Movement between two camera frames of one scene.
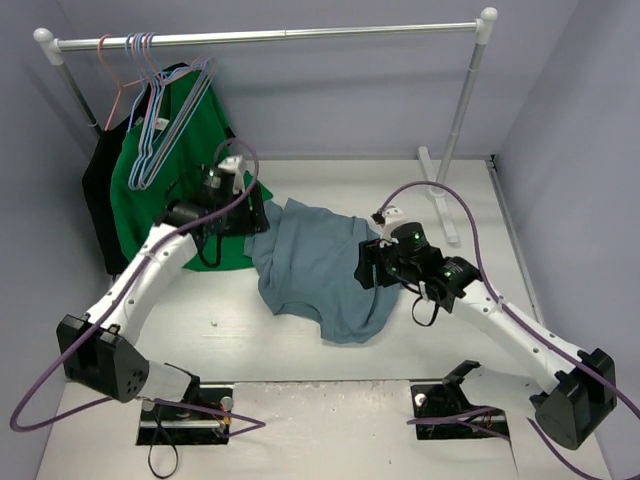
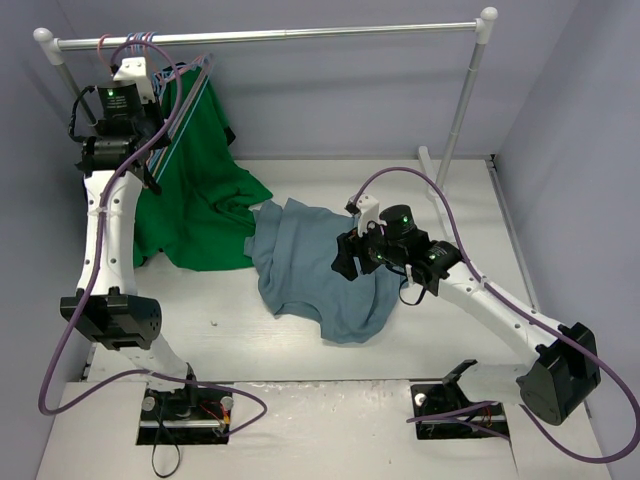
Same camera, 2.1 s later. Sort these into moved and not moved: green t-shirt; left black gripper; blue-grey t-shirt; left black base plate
Moved: left black gripper
Not moved: blue-grey t-shirt; left black base plate; green t-shirt
